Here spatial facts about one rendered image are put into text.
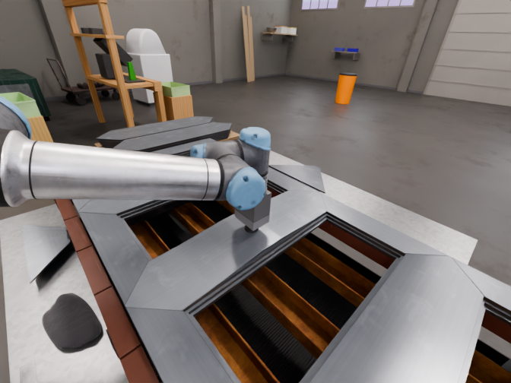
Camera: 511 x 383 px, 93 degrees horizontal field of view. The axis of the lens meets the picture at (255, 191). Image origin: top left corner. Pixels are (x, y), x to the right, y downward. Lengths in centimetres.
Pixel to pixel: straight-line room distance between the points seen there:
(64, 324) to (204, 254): 39
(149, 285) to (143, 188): 33
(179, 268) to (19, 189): 40
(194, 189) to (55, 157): 18
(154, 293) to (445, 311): 66
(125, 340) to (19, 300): 47
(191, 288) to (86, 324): 31
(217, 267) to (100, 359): 35
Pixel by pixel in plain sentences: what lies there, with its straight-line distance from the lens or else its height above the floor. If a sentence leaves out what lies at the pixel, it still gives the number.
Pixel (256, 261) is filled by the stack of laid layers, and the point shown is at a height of 83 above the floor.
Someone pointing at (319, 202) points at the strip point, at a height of 84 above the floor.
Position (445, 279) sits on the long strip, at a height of 84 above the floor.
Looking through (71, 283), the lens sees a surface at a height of 68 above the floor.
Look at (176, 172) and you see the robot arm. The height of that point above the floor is 117.
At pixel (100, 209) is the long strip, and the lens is 97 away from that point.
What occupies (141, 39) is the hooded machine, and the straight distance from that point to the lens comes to 610.
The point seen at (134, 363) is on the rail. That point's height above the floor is 83.
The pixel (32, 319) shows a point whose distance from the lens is 96.
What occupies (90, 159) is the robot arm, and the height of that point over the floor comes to 121.
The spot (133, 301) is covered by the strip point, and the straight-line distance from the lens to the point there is 65.
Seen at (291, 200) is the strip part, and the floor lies 85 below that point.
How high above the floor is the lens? 135
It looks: 32 degrees down
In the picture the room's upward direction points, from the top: 3 degrees clockwise
